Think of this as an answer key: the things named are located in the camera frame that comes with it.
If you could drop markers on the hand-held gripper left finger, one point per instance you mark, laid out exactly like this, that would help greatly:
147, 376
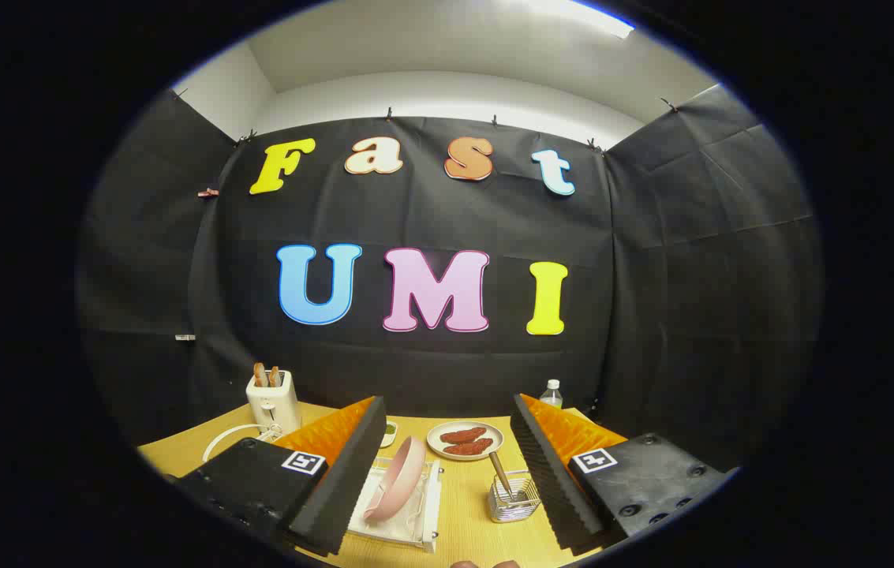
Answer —
344, 481

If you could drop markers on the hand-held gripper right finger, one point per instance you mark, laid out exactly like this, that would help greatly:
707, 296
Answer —
549, 481

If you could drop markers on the pink plate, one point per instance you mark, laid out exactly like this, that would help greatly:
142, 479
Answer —
399, 481

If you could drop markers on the white compartment seasoning dish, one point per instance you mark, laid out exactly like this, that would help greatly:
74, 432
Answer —
389, 432

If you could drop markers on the beige round plate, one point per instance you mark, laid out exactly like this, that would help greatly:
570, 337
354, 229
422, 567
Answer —
494, 435

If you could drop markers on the green label drink bottle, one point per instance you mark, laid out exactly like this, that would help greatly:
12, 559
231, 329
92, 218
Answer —
551, 397

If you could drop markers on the red sausage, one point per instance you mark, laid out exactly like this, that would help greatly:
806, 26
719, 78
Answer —
462, 435
469, 448

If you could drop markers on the white toaster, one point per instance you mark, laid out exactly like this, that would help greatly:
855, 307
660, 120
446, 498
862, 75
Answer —
273, 406

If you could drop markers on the brown toast slice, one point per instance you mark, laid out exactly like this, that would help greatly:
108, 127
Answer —
274, 376
259, 375

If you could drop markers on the black backdrop cloth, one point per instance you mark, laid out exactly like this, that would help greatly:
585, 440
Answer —
431, 213

